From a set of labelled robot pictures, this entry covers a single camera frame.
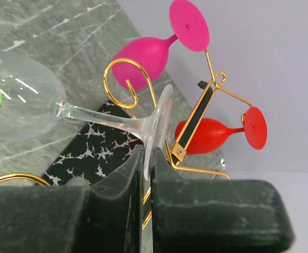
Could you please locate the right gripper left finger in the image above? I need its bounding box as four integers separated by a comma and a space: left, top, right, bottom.
0, 146, 144, 252

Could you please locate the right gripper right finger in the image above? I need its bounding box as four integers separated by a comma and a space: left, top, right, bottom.
151, 148, 295, 252

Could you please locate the red wine glass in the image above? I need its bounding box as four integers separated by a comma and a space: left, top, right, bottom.
184, 106, 267, 155

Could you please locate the clear glass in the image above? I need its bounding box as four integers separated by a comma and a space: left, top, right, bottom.
0, 51, 173, 180

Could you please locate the magenta wine glass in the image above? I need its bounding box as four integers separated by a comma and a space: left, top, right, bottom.
114, 0, 210, 82

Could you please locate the black marbled rack base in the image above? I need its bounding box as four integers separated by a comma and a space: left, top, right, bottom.
40, 101, 144, 187

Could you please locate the gold wine glass rack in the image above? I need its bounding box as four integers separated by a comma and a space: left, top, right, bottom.
0, 48, 253, 230

